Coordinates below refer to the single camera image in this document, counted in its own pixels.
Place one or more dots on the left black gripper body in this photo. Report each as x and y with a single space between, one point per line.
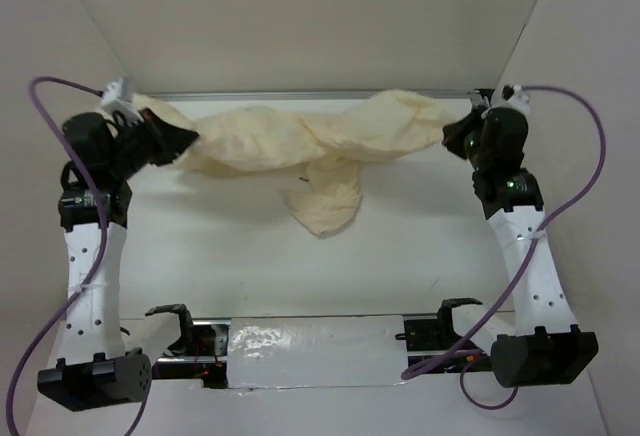
136 150

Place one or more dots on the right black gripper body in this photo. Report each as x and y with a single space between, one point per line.
478 155

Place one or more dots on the cream yellow jacket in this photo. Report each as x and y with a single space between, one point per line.
330 148

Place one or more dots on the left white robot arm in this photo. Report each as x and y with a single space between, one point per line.
105 149

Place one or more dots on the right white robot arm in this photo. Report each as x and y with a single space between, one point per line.
530 334

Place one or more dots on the aluminium frame rail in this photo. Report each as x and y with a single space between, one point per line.
474 95

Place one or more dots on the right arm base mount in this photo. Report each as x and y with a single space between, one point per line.
428 336

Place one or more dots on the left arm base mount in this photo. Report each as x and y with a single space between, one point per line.
181 347

